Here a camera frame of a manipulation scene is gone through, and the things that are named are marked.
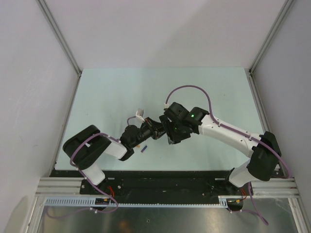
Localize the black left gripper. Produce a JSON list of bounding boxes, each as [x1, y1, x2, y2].
[[130, 116, 166, 148]]

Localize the black remote control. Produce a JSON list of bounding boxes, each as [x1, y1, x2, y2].
[[159, 115, 175, 145]]

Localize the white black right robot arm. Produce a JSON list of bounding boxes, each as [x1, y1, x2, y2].
[[159, 102, 281, 195]]

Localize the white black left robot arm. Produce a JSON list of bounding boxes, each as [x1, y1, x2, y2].
[[63, 117, 165, 194]]

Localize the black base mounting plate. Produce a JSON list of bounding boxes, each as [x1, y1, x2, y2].
[[48, 169, 285, 204]]

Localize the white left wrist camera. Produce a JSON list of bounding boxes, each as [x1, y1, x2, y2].
[[135, 108, 145, 123]]

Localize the grey slotted cable duct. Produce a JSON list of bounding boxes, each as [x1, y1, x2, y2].
[[45, 196, 243, 208]]

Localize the left aluminium frame post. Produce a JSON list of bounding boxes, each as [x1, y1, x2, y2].
[[36, 0, 82, 77]]

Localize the aluminium frame post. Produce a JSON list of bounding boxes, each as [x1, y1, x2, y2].
[[248, 0, 296, 74], [36, 0, 82, 77]]

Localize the right aluminium frame post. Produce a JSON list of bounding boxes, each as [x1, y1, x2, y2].
[[248, 0, 296, 74]]

